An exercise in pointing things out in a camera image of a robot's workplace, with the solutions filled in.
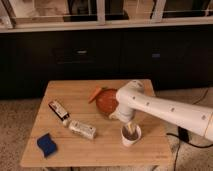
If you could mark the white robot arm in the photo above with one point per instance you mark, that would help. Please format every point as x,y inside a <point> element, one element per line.
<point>131,97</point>

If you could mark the orange carrot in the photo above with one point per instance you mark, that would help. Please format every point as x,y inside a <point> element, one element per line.
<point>94,94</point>

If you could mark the black power adapter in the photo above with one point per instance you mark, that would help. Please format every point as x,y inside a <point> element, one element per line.
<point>183,134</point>

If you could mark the orange bowl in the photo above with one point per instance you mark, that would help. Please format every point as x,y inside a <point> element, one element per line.
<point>106,102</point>

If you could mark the blue sponge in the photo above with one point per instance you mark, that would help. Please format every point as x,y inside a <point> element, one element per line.
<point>47,145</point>

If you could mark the wooden table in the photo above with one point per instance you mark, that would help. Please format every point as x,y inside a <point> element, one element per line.
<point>106,149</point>

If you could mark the white ceramic cup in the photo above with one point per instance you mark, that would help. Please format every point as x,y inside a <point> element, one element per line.
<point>130,139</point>

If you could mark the dark cabinet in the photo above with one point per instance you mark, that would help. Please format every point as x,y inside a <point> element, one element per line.
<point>171,57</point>

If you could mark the white small carton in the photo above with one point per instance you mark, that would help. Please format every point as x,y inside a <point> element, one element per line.
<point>82,129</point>

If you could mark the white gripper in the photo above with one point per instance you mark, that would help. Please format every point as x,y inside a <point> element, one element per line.
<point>125,115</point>

